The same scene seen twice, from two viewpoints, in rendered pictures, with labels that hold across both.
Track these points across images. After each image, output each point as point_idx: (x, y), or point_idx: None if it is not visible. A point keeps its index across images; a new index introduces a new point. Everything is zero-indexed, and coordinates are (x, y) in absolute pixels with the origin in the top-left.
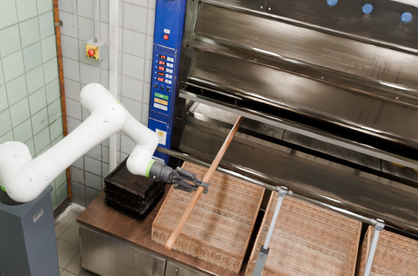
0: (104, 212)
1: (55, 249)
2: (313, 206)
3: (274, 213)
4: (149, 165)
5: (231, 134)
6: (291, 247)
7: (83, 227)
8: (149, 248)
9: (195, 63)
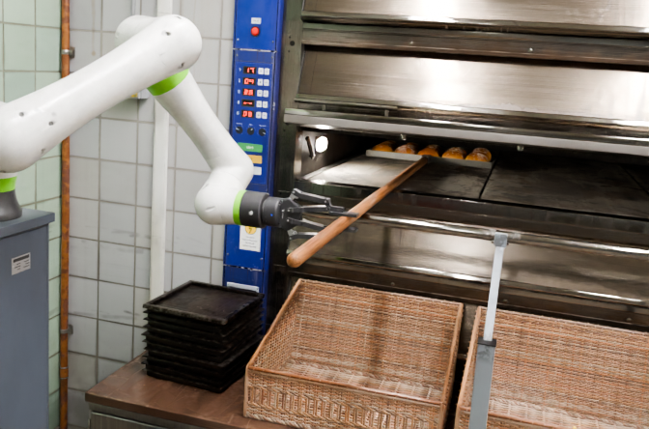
0: (143, 383)
1: (45, 388)
2: (563, 323)
3: (493, 275)
4: (239, 193)
5: (385, 186)
6: (538, 417)
7: (97, 414)
8: (241, 427)
9: (308, 73)
